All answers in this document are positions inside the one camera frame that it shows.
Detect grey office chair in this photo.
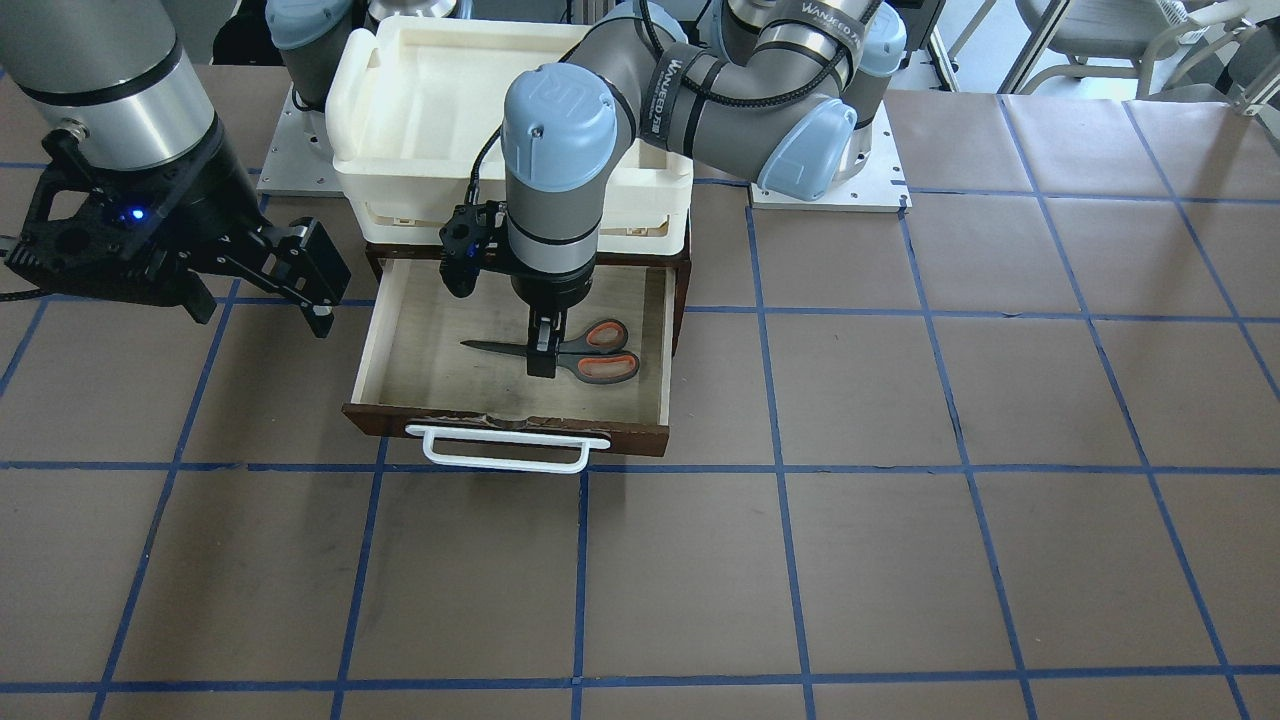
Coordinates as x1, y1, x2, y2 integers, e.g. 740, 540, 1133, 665
998, 1, 1260, 97

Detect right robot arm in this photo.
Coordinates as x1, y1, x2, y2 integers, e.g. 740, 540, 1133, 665
1, 1, 351, 338

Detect white drawer handle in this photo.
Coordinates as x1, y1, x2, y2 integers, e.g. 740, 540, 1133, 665
404, 423, 612, 474

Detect brown wooden drawer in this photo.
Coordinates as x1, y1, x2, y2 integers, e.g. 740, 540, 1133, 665
342, 252, 681, 459

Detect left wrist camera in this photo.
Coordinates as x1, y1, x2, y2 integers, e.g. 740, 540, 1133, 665
439, 201, 515, 299

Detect grey orange scissors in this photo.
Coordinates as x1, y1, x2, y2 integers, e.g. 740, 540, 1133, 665
460, 318, 641, 387

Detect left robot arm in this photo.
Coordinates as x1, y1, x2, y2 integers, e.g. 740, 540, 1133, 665
494, 1, 904, 377

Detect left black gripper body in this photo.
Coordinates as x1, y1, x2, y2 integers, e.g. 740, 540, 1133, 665
512, 272, 593, 322

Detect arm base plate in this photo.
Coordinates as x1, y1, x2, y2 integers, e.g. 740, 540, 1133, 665
257, 88, 343, 199
750, 102, 913, 213

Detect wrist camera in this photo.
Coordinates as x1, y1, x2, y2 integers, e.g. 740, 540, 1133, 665
3, 129, 165, 302
439, 201, 515, 299

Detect white plastic tray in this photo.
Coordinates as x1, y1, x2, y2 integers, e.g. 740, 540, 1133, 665
325, 15, 694, 256

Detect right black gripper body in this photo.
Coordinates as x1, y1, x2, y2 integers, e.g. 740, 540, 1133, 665
54, 120, 351, 307

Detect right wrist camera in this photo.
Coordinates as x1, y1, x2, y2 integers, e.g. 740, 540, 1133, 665
3, 129, 165, 302

